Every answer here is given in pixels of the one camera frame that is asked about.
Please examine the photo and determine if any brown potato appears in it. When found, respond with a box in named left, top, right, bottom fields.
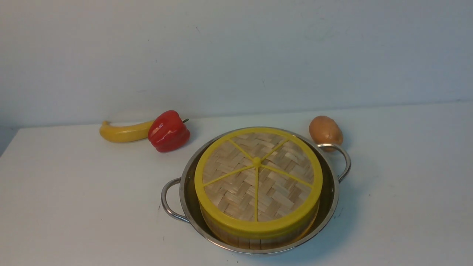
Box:
left=309, top=116, right=344, bottom=145

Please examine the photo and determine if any bamboo steamer basket yellow rim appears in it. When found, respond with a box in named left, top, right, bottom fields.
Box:
left=201, top=201, right=320, bottom=250

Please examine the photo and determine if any yellow banana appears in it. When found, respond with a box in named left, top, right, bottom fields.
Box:
left=99, top=121, right=153, bottom=143

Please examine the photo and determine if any woven bamboo steamer lid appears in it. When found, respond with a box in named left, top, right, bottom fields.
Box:
left=194, top=127, right=323, bottom=239

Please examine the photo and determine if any stainless steel pot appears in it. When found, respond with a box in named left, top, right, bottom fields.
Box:
left=161, top=127, right=351, bottom=255

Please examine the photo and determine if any red bell pepper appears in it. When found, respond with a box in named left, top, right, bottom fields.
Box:
left=147, top=110, right=190, bottom=153

